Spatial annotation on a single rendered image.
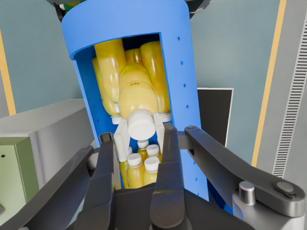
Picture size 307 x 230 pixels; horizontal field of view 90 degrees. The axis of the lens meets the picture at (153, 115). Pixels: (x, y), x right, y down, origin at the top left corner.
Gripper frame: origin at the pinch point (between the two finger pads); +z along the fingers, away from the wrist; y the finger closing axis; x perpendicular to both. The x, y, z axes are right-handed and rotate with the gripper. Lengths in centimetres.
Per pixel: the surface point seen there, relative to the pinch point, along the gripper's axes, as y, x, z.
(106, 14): -2.3, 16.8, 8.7
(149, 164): -0.8, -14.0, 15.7
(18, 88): -110, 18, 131
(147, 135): 0.6, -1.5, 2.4
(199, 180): 10.2, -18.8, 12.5
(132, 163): -5.4, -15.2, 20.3
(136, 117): -0.3, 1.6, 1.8
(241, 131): 97, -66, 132
